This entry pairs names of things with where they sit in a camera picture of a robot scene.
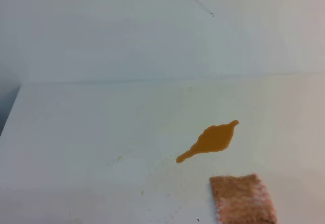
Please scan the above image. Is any brown stained cleaning rag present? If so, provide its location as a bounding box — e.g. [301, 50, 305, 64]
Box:
[209, 174, 278, 223]

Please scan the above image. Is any orange-brown coffee puddle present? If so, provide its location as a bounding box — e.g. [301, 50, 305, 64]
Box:
[176, 120, 239, 163]

